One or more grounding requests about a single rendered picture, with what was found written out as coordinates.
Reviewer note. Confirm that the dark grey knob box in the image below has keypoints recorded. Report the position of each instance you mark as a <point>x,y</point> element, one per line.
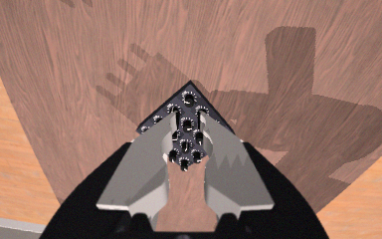
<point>187,138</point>

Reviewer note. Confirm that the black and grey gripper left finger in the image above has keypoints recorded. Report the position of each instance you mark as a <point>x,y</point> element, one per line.
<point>134,179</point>

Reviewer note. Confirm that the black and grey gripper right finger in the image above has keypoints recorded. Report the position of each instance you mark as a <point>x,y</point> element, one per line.
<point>240,180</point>

